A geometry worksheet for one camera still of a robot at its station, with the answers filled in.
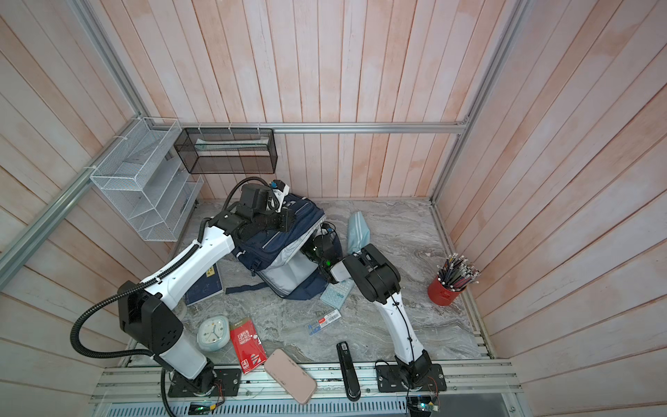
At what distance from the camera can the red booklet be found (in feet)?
2.55

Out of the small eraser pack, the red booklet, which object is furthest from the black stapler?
the red booklet

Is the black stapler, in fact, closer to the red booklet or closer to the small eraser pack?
the small eraser pack

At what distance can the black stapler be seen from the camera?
70cm

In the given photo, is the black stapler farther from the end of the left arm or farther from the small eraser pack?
the end of the left arm
